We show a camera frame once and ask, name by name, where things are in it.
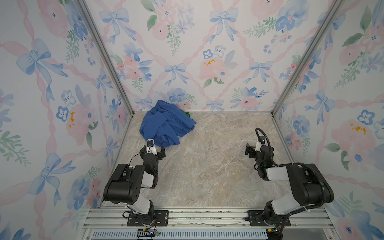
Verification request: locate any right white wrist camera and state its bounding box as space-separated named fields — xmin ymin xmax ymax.
xmin=255 ymin=136 xmax=266 ymax=152

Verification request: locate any green cloth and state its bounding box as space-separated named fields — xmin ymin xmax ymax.
xmin=182 ymin=111 xmax=191 ymax=118

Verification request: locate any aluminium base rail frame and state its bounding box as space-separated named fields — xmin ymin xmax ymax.
xmin=77 ymin=207 xmax=340 ymax=240

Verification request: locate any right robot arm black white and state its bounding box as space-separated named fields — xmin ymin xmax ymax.
xmin=245 ymin=143 xmax=334 ymax=233

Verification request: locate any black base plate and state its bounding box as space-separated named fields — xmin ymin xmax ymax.
xmin=123 ymin=210 xmax=169 ymax=227
xmin=244 ymin=210 xmax=285 ymax=228

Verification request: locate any dark blue shirt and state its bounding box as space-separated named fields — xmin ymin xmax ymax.
xmin=140 ymin=100 xmax=197 ymax=148

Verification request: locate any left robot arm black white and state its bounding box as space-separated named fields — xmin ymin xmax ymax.
xmin=103 ymin=145 xmax=166 ymax=227

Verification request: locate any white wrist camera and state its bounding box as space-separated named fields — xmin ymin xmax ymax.
xmin=146 ymin=139 xmax=157 ymax=156
xmin=255 ymin=136 xmax=266 ymax=152

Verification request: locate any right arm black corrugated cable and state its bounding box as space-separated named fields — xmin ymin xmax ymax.
xmin=254 ymin=127 xmax=335 ymax=211

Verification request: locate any right corner aluminium post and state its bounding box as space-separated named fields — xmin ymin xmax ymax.
xmin=271 ymin=0 xmax=344 ymax=117

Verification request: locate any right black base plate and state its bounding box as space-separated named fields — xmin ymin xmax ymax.
xmin=244 ymin=210 xmax=285 ymax=228

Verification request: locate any left corner aluminium post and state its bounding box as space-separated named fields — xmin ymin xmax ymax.
xmin=74 ymin=0 xmax=135 ymax=117

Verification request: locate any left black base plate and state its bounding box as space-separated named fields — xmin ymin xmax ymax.
xmin=123 ymin=210 xmax=169 ymax=227

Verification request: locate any corner aluminium post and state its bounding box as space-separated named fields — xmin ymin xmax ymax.
xmin=271 ymin=0 xmax=344 ymax=117
xmin=74 ymin=0 xmax=135 ymax=117

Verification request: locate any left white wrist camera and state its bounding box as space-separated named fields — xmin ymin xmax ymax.
xmin=146 ymin=139 xmax=157 ymax=156

